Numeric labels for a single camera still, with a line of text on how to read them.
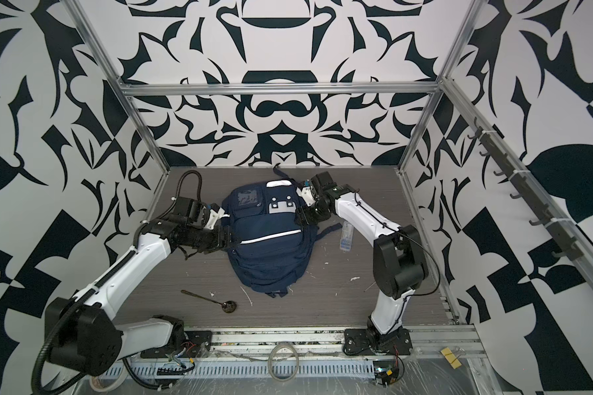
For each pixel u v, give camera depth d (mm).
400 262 476
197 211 676
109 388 668
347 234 973
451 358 718
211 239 709
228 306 793
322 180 722
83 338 395
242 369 648
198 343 736
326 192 661
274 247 845
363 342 742
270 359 715
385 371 713
